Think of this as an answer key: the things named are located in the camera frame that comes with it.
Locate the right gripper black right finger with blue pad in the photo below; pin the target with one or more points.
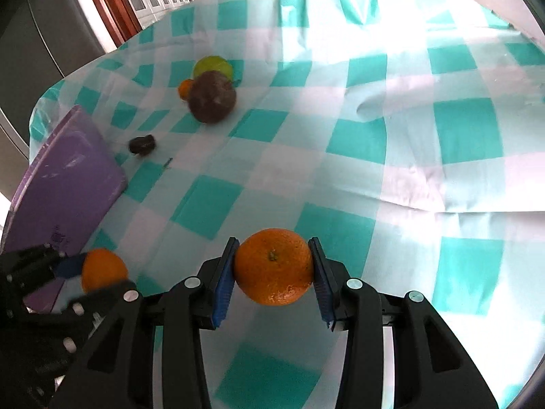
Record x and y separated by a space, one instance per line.
430 366

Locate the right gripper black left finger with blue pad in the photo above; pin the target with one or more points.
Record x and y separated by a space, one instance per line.
114 369

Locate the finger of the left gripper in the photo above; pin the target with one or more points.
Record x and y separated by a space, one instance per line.
37 348
27 270

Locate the purple storage box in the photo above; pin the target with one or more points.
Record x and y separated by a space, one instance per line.
69 187

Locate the small dark fruit piece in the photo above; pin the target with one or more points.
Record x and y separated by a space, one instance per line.
142 145

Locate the grey refrigerator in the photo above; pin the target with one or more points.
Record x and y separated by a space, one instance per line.
43 42

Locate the teal white checkered tablecloth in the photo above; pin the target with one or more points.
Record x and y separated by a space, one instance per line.
407 135

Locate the small orange tangerine behind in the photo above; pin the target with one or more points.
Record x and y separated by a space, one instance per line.
184 89

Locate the dark brown round fruit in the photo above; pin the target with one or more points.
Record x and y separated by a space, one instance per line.
212 97

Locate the yellow-green apple at back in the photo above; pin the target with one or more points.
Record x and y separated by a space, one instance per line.
213 63

